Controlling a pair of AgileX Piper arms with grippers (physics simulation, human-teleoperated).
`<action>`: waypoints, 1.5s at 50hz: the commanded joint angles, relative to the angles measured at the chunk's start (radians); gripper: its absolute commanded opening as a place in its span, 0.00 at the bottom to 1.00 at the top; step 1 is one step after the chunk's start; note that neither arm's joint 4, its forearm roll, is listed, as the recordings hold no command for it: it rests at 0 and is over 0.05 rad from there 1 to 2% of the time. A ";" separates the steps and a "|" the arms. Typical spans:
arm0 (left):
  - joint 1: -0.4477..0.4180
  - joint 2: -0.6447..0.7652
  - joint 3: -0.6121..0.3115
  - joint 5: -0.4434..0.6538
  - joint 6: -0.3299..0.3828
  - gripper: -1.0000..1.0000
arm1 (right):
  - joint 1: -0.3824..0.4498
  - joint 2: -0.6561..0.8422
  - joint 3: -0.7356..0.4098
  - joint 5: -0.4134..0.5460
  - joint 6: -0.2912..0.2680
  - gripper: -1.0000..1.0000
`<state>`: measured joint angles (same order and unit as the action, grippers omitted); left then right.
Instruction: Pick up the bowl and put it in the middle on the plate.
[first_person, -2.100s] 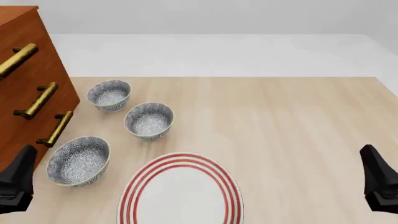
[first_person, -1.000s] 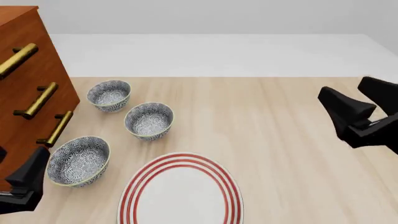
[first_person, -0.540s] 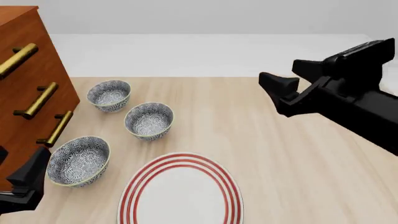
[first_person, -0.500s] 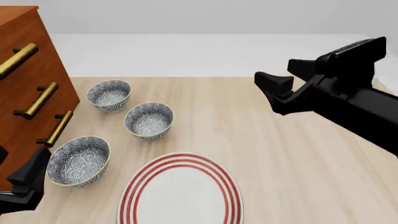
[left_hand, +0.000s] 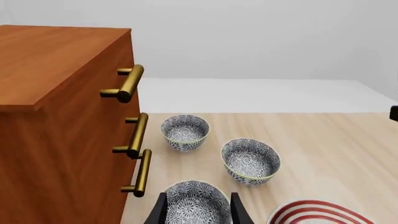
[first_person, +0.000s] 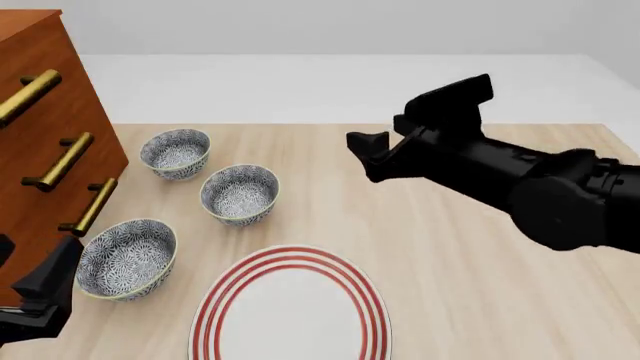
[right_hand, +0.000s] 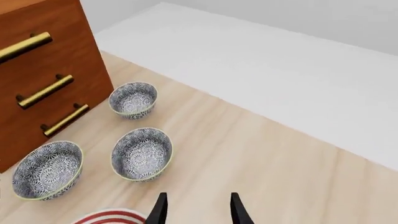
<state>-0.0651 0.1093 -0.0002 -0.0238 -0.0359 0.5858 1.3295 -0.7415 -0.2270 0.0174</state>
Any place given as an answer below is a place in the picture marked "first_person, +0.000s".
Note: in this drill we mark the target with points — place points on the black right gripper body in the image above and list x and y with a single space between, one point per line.
450 153

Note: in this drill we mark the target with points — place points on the blue white patterned bowl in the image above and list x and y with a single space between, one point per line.
175 150
125 258
240 195

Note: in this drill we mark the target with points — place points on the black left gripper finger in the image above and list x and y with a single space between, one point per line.
5 249
52 273

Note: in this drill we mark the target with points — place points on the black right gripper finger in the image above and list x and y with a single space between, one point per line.
445 101
367 148

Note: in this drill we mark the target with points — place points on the wooden cabinet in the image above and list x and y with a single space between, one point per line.
55 120

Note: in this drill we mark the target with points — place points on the white plate with red rings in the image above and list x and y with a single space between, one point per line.
295 311

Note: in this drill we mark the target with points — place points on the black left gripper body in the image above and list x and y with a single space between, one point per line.
30 322

